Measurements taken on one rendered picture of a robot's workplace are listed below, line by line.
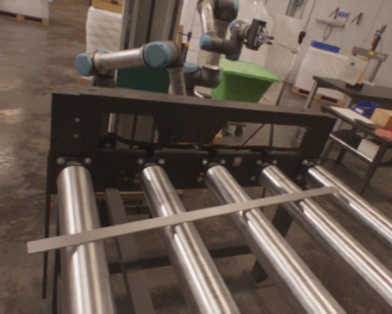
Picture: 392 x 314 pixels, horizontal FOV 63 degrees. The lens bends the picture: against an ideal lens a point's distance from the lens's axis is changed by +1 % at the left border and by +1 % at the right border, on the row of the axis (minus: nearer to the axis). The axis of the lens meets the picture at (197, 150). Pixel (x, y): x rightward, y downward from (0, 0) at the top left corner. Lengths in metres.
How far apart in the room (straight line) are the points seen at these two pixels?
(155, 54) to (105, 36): 3.13
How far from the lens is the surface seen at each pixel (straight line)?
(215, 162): 1.46
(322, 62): 8.01
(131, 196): 2.15
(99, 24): 4.67
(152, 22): 2.12
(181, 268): 0.94
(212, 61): 2.04
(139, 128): 2.31
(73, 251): 0.92
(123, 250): 1.10
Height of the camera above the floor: 1.56
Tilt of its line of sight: 25 degrees down
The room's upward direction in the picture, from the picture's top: 15 degrees clockwise
